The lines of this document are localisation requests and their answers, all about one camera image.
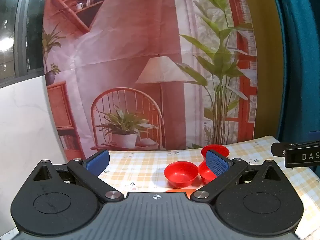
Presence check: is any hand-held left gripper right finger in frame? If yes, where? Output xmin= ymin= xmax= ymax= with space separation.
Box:
xmin=190 ymin=149 xmax=283 ymax=204

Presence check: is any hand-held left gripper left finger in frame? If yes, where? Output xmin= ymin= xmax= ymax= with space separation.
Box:
xmin=32 ymin=149 xmax=125 ymax=204

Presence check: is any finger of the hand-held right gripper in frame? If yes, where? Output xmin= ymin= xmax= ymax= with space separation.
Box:
xmin=271 ymin=141 xmax=320 ymax=157

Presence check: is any small red bowl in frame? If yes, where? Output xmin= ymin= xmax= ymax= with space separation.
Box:
xmin=198 ymin=160 xmax=218 ymax=184
xmin=201 ymin=144 xmax=230 ymax=159

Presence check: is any large red bowl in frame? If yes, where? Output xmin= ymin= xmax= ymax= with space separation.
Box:
xmin=164 ymin=161 xmax=199 ymax=189

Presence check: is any red plate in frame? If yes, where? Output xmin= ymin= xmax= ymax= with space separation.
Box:
xmin=164 ymin=188 xmax=198 ymax=194

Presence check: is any white marble panel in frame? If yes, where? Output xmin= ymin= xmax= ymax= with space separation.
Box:
xmin=0 ymin=76 xmax=68 ymax=233

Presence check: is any teal curtain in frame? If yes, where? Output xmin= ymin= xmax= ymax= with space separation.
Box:
xmin=271 ymin=0 xmax=320 ymax=143

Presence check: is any printed room backdrop cloth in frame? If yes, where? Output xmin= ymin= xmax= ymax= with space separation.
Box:
xmin=42 ymin=0 xmax=258 ymax=162

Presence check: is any dark framed window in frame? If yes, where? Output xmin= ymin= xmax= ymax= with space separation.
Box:
xmin=0 ymin=0 xmax=49 ymax=88

